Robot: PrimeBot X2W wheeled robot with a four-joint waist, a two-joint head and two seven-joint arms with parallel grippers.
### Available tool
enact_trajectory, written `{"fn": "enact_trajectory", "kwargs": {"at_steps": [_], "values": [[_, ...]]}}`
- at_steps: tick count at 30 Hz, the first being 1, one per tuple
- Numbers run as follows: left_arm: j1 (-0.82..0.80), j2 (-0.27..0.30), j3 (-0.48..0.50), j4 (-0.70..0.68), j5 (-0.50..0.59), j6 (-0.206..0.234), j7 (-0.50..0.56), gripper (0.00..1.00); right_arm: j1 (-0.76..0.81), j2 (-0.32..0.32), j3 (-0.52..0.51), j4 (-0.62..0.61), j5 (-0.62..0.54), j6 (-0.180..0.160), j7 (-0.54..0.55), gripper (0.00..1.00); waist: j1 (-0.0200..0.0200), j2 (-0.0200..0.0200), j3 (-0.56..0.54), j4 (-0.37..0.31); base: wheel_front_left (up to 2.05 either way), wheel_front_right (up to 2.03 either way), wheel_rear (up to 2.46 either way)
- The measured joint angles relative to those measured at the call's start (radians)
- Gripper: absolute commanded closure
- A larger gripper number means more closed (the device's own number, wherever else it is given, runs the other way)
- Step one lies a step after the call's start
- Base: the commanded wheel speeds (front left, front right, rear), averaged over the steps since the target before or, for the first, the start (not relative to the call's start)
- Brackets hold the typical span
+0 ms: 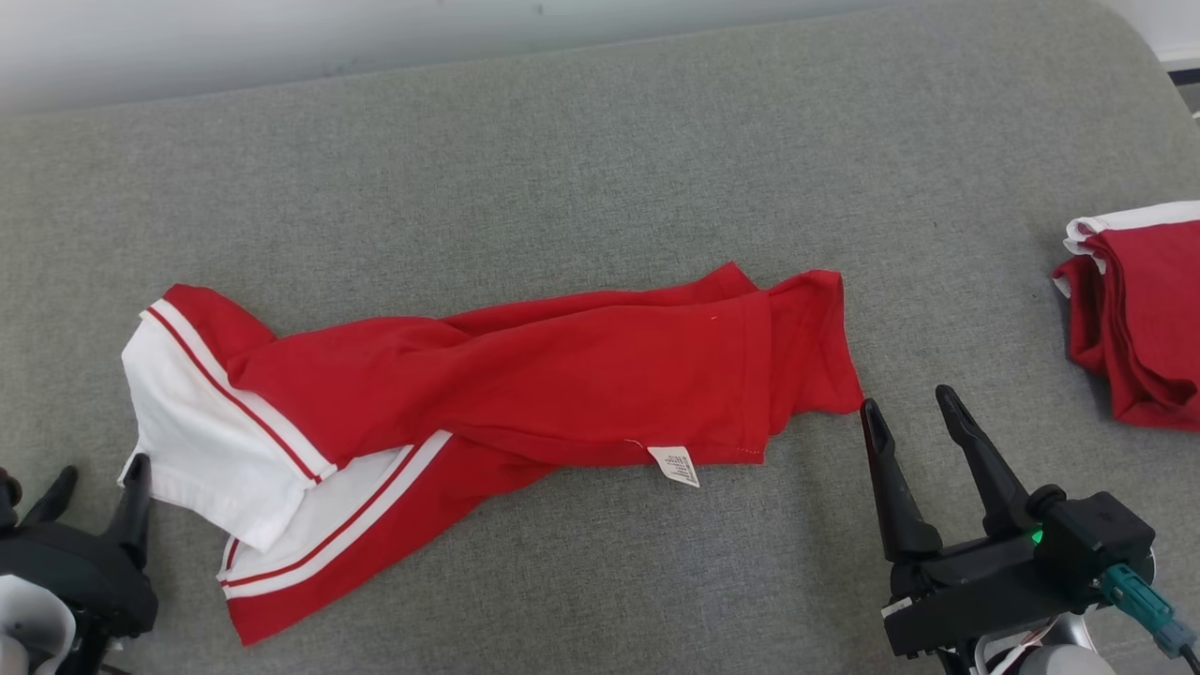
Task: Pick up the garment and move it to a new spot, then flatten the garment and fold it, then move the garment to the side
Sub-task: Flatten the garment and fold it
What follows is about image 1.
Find red white basketball shorts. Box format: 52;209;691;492
1052;200;1200;432

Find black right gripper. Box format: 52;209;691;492
860;384;1107;657

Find teal right camera connector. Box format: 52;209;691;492
1099;562;1199;659

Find red white basketball jersey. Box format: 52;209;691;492
119;262;865;648

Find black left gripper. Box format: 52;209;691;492
0;454;160;638

